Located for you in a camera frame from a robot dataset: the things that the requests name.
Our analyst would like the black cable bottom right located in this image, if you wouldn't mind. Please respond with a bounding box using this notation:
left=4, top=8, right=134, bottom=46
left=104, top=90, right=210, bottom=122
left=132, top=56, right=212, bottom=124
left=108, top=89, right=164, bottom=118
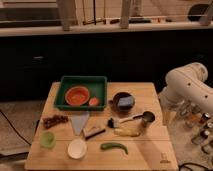
left=178, top=162, right=213, bottom=171

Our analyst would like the green plastic tray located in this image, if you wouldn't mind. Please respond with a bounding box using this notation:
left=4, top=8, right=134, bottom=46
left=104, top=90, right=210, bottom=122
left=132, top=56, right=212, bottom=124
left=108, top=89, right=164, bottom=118
left=54, top=76, right=107, bottom=111

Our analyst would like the green plastic cup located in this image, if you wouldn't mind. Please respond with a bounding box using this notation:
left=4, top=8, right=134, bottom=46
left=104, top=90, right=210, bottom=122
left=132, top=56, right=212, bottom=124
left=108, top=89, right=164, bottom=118
left=40, top=132, right=55, bottom=149

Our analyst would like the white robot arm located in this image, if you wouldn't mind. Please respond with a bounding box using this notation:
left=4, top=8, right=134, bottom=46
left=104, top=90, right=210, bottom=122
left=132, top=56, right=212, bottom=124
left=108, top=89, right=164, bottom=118
left=158, top=62, right=213, bottom=125

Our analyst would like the dark metal measuring cup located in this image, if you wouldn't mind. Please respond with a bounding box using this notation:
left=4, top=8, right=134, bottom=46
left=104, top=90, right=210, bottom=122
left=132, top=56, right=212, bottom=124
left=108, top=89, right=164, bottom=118
left=134, top=111, right=155, bottom=128

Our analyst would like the spice bottle rack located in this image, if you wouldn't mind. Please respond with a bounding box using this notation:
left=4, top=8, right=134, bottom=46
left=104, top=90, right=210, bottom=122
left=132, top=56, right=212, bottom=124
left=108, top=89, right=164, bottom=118
left=180, top=103, right=213, bottom=145

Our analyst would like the orange bowl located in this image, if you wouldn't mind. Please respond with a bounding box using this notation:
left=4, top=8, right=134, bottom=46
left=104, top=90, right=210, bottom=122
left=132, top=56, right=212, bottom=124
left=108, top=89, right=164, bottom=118
left=65, top=86, right=90, bottom=106

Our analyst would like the black cable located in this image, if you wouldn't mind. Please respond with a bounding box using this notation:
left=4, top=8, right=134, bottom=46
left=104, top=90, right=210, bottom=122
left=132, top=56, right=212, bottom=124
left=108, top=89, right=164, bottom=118
left=178, top=162, right=213, bottom=171
left=0, top=109, right=32, bottom=147

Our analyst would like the dark brown bowl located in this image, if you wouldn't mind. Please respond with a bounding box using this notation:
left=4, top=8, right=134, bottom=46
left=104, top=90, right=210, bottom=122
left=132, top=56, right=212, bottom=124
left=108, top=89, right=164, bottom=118
left=109, top=92, right=135, bottom=113

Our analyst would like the black cable left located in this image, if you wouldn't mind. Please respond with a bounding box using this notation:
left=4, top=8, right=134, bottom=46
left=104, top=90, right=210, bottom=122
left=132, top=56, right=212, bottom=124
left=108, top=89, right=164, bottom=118
left=0, top=109, right=32, bottom=147

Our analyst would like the orange toy carrot piece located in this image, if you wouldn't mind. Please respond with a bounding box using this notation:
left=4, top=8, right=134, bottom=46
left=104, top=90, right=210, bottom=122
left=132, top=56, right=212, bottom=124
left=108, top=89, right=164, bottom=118
left=89, top=97, right=100, bottom=106

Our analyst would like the green chili pepper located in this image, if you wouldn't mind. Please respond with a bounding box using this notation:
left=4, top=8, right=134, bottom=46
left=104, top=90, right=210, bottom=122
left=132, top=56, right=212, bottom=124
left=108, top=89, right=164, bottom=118
left=100, top=142, right=128, bottom=155

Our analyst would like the white plastic cup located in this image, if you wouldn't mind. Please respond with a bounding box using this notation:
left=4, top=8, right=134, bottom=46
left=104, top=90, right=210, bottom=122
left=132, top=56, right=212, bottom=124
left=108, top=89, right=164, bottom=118
left=67, top=139, right=87, bottom=159

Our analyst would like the bunch of dark grapes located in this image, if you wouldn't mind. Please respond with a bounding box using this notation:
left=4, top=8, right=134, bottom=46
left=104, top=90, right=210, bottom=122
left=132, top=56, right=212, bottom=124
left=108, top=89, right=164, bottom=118
left=43, top=115, right=69, bottom=129

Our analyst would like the yellow banana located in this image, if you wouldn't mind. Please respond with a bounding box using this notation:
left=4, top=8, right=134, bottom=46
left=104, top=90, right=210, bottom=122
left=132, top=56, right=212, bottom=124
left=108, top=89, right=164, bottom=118
left=114, top=128, right=140, bottom=137

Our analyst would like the small black white brush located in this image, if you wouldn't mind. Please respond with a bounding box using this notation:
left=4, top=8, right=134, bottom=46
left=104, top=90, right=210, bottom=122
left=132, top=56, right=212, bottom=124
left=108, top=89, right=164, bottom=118
left=107, top=117, right=133, bottom=128

